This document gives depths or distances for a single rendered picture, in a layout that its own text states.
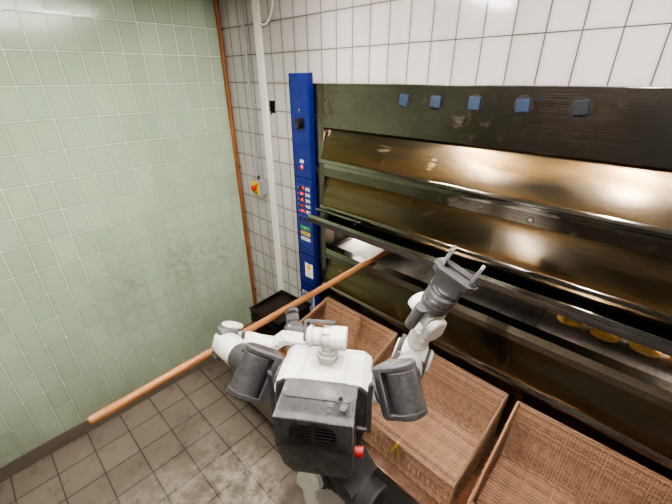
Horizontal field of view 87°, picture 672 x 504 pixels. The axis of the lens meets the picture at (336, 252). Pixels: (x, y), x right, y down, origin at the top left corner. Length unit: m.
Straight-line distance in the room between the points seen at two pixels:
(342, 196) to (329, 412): 1.30
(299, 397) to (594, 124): 1.19
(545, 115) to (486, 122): 0.19
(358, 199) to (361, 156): 0.23
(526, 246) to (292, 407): 1.05
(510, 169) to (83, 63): 2.08
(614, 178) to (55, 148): 2.43
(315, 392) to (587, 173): 1.10
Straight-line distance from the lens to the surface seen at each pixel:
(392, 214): 1.78
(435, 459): 1.90
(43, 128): 2.35
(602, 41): 1.41
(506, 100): 1.47
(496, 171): 1.50
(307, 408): 0.96
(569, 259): 1.52
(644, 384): 1.69
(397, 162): 1.70
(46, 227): 2.43
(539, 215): 1.49
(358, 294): 2.12
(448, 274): 0.96
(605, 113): 1.40
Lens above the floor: 2.13
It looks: 26 degrees down
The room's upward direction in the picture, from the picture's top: straight up
